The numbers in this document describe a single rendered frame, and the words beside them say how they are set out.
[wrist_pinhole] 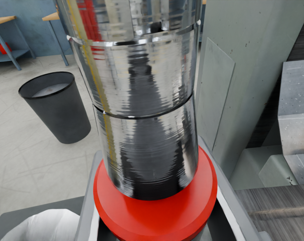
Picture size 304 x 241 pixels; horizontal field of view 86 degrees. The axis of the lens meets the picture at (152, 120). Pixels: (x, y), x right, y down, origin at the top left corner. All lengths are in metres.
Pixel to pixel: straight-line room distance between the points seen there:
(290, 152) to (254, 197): 0.23
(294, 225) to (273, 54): 0.39
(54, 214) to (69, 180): 1.50
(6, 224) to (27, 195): 1.59
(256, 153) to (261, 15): 0.48
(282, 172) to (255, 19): 0.42
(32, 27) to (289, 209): 4.96
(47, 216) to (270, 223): 0.36
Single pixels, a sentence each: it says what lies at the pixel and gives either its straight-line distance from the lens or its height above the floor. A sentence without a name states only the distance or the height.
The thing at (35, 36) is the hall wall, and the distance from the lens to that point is 5.01.
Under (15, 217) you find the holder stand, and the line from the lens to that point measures 0.24.
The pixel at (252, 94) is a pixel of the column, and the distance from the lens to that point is 0.59.
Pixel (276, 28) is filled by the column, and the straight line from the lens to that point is 0.52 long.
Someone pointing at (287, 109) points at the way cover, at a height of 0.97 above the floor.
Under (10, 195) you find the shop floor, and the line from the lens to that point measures 1.92.
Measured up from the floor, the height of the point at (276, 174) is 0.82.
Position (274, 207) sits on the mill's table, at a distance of 0.44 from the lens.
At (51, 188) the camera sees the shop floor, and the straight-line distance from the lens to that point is 1.74.
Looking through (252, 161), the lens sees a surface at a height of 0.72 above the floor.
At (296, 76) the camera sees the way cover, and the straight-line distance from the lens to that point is 0.60.
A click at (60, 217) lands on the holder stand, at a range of 0.19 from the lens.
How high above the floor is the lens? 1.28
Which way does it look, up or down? 41 degrees down
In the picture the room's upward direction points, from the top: 6 degrees counter-clockwise
